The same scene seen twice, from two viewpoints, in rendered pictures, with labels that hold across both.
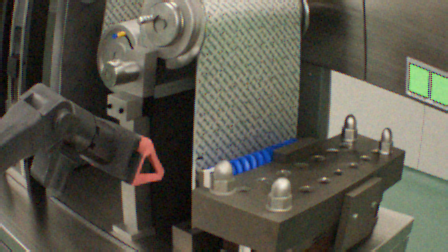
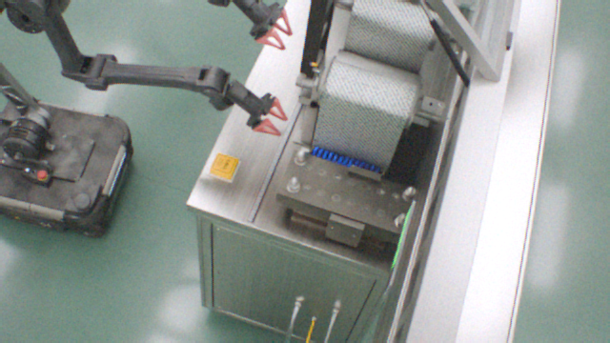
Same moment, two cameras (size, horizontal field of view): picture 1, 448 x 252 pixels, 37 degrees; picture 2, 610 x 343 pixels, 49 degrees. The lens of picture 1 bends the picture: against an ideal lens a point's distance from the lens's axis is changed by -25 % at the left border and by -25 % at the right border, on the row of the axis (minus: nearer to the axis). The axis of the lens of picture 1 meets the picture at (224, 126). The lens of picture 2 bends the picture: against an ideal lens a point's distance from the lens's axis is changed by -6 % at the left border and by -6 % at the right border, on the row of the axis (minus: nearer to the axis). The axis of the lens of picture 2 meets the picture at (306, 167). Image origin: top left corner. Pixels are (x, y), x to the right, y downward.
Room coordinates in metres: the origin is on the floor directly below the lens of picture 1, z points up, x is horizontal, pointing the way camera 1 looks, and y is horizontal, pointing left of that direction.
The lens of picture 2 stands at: (0.50, -0.97, 2.72)
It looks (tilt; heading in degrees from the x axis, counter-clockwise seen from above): 56 degrees down; 57
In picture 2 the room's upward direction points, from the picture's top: 11 degrees clockwise
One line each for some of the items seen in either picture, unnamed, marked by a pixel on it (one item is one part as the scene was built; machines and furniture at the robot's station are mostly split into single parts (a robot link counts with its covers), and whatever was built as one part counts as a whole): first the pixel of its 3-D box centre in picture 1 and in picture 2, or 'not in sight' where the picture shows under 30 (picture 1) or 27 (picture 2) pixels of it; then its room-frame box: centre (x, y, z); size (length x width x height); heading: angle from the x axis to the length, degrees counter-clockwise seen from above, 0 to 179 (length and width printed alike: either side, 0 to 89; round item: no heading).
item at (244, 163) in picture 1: (257, 162); (347, 162); (1.23, -0.05, 1.03); 0.21 x 0.04 x 0.03; 138
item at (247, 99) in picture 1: (251, 103); (355, 140); (1.25, -0.04, 1.11); 0.23 x 0.01 x 0.18; 138
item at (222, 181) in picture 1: (223, 176); (301, 155); (1.10, 0.00, 1.05); 0.04 x 0.04 x 0.04
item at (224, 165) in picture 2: not in sight; (224, 166); (0.92, 0.12, 0.91); 0.07 x 0.07 x 0.02; 48
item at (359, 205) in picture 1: (359, 215); (343, 232); (1.15, -0.23, 0.96); 0.10 x 0.03 x 0.11; 138
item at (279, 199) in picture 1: (280, 193); (294, 183); (1.05, -0.08, 1.05); 0.04 x 0.04 x 0.04
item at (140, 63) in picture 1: (128, 148); (308, 110); (1.19, 0.14, 1.05); 0.06 x 0.05 x 0.31; 138
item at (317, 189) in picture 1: (318, 186); (350, 197); (1.20, -0.15, 1.00); 0.40 x 0.16 x 0.06; 138
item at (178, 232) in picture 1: (243, 218); not in sight; (1.25, -0.04, 0.92); 0.28 x 0.04 x 0.04; 138
